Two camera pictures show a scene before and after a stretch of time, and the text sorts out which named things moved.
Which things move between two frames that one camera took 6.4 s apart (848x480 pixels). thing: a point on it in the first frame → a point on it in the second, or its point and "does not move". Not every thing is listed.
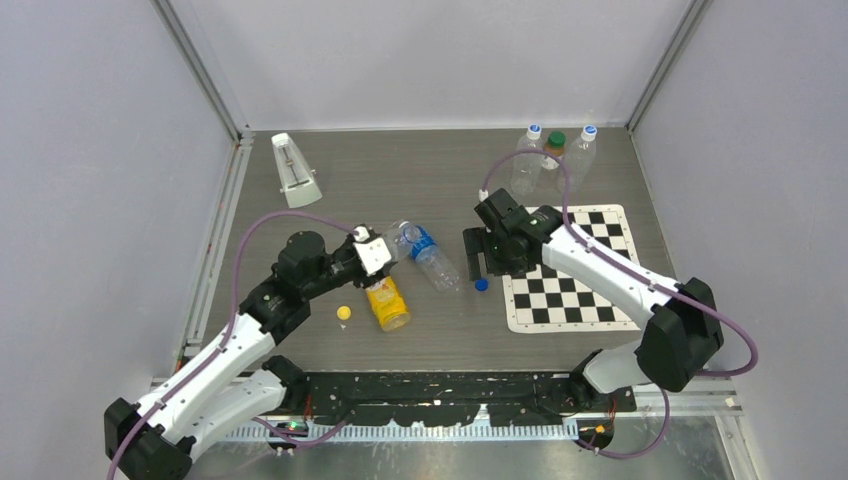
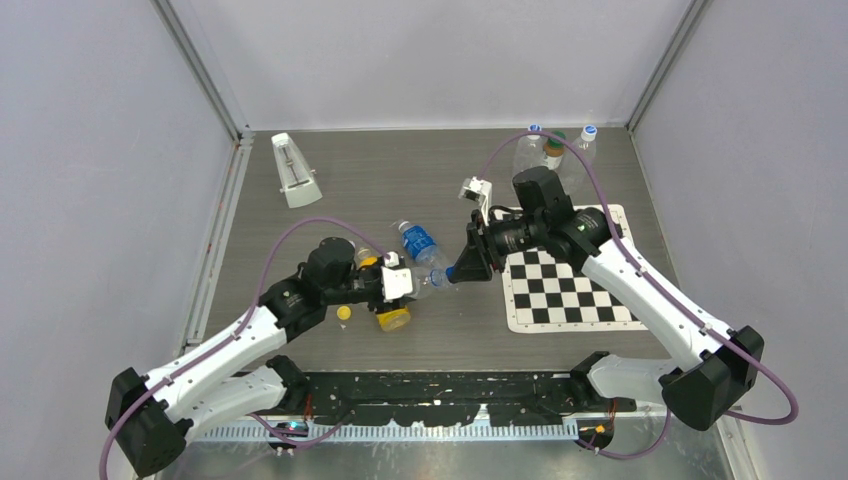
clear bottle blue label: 424,251 does not move
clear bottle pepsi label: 399,239 → 423,278
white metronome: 298,180 does not move
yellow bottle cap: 343,312 does not move
